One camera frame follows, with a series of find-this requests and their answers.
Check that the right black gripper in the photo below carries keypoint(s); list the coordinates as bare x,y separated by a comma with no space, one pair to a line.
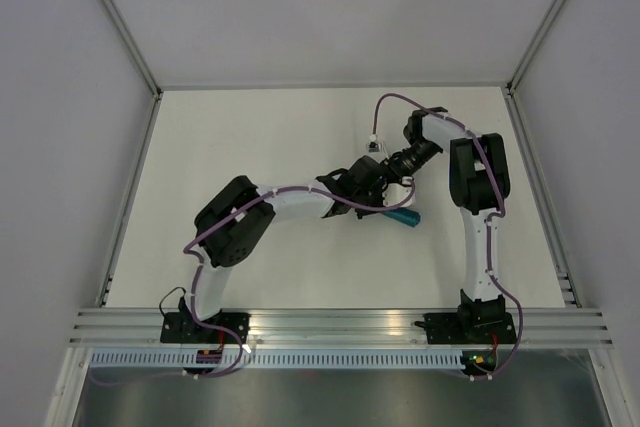
392,166

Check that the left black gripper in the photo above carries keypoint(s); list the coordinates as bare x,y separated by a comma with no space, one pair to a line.
378,189

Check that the teal cloth napkin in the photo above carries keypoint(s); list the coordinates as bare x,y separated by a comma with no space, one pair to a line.
404,216

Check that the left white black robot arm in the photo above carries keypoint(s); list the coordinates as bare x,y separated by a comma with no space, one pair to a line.
231,225

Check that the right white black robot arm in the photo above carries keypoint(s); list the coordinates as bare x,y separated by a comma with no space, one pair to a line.
479,184

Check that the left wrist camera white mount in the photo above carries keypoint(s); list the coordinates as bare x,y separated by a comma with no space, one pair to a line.
399,194

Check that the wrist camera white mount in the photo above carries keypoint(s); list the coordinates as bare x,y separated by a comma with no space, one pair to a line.
399,194
375,145

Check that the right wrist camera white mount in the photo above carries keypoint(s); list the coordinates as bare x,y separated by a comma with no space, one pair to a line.
375,145

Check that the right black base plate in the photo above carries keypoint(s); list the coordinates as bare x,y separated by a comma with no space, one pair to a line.
449,329

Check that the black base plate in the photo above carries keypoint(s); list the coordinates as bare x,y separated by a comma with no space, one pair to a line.
180,328
449,329

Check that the left table edge rail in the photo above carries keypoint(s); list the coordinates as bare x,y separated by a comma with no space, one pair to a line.
121,221

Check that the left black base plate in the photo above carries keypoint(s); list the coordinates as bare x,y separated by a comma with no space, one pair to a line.
180,328

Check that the white slotted cable duct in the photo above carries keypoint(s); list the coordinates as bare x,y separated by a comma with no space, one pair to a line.
420,359

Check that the right aluminium frame post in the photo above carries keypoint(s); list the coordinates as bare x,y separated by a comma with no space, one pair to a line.
542,31

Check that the aluminium frame post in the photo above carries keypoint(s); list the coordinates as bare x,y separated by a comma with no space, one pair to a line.
130,45
542,31

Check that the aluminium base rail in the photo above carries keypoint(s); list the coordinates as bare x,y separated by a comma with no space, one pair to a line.
562,328

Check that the left aluminium frame post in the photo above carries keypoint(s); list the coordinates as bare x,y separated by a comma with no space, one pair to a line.
130,45

